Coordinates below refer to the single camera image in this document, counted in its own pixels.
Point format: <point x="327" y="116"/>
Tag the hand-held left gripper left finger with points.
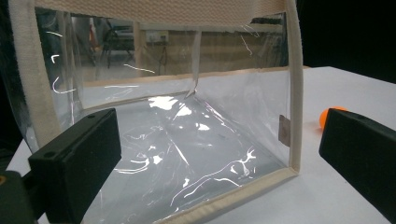
<point x="74" y="161"/>

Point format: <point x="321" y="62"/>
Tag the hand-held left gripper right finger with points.
<point x="361" y="149"/>

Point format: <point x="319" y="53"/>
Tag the orange ball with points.
<point x="323" y="117"/>

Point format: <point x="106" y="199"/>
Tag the clear plastic bag beige trim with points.
<point x="186" y="140"/>

